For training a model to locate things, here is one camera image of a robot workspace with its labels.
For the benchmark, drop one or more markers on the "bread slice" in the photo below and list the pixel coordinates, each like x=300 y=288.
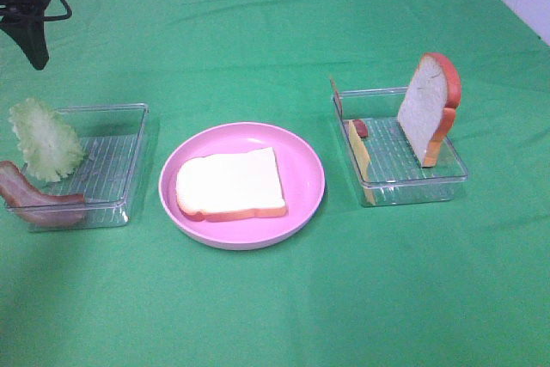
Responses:
x=428 y=110
x=228 y=187

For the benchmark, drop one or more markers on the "bacon strip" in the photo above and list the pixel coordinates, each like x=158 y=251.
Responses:
x=361 y=128
x=34 y=203

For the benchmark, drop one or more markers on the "clear left plastic tray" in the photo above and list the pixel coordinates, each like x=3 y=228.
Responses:
x=114 y=142

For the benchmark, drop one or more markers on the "clear plastic tray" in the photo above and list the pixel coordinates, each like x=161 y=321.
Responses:
x=395 y=175
x=114 y=142

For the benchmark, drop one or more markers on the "pink round plate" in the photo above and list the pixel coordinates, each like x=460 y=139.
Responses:
x=300 y=170

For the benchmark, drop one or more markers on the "green tablecloth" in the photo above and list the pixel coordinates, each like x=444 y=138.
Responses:
x=459 y=283

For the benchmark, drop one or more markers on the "green lettuce leaf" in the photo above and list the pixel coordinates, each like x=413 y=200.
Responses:
x=49 y=145

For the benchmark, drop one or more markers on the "clear right plastic tray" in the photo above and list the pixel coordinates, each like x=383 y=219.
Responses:
x=395 y=175

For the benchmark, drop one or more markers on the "yellow cheese slice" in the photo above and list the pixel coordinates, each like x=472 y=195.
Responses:
x=362 y=159

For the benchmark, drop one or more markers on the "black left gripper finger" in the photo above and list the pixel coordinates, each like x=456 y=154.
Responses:
x=30 y=37

